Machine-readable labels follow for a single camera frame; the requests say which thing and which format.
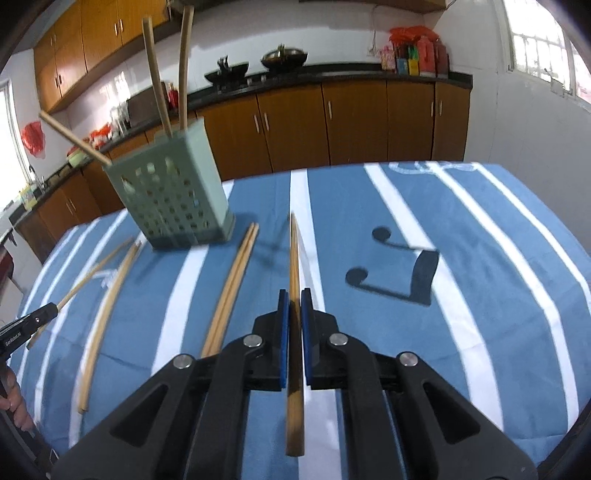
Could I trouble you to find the blue white striped tablecloth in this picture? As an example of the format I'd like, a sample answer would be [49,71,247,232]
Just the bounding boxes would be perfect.
[1,162,590,479]

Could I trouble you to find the red bottle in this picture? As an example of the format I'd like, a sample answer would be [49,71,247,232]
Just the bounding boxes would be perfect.
[167,88,179,110]

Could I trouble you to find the window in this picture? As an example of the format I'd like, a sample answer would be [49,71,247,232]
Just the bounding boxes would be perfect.
[499,0,590,109]
[0,80,26,210]

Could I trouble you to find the black wok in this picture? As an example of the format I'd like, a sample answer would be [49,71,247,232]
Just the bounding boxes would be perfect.
[204,57,249,87]

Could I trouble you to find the green perforated utensil holder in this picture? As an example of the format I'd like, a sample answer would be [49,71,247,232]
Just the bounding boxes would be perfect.
[104,118,235,250]

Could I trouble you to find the lidded cooking pot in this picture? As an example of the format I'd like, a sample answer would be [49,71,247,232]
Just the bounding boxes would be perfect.
[260,44,308,74]

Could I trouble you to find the red plastic bag hanging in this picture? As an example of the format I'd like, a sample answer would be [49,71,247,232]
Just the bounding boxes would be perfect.
[20,120,46,159]

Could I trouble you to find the upper wooden cabinets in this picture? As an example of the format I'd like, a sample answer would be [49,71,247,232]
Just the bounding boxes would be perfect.
[33,1,450,111]

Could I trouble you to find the wooden cabinets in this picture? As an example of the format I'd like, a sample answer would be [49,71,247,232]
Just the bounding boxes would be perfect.
[13,79,473,263]
[33,1,450,111]

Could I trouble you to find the red bag on counter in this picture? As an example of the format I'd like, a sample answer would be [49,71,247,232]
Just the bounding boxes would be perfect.
[88,123,112,150]

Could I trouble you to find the black countertop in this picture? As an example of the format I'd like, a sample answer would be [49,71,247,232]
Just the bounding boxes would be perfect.
[8,62,475,222]

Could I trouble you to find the wooden chopstick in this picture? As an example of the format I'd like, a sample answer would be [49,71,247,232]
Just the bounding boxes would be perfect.
[207,223,261,356]
[142,16,172,138]
[76,240,141,414]
[39,110,112,167]
[26,238,133,350]
[286,212,304,457]
[199,222,257,358]
[178,5,194,131]

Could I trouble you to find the yellow detergent bottle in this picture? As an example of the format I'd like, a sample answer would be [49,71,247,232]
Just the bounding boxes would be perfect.
[19,184,37,211]

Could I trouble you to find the left hand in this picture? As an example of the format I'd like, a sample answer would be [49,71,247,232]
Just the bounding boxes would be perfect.
[1,363,34,431]

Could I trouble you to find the right window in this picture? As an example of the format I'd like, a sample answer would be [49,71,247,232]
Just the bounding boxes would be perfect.
[499,0,590,109]

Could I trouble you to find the green bowl red lid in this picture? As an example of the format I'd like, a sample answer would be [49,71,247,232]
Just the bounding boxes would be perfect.
[66,146,91,168]

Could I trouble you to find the dark cutting board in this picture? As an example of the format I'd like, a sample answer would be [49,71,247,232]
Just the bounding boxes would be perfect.
[127,87,159,128]

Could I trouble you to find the left window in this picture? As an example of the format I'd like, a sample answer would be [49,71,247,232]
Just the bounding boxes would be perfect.
[0,80,26,210]

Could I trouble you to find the lower wooden cabinets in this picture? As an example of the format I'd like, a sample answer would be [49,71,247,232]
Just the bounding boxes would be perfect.
[13,79,473,263]

